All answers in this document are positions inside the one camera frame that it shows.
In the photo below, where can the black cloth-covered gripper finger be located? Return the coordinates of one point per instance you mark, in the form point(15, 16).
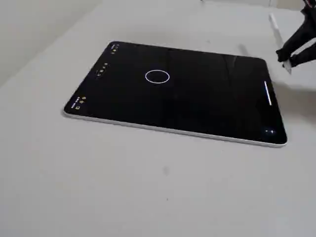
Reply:
point(304, 56)
point(296, 40)

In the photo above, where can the white stylus pen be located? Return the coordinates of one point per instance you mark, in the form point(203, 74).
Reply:
point(275, 29)

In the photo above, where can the black glass induction cooktop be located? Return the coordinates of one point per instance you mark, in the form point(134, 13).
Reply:
point(172, 106)

